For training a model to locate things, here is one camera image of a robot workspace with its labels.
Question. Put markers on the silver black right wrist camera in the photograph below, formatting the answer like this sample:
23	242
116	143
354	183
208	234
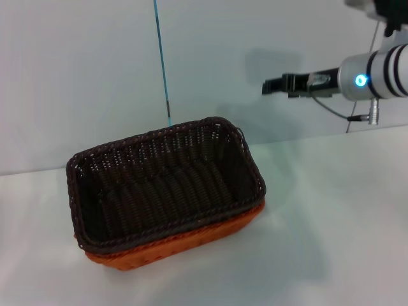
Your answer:
379	12

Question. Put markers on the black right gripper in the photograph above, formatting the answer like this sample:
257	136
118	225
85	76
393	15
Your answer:
318	84

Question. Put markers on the orange woven plastic basket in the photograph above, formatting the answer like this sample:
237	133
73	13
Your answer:
178	248

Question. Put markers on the dark brown woven basket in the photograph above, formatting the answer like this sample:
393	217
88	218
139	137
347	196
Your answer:
165	188

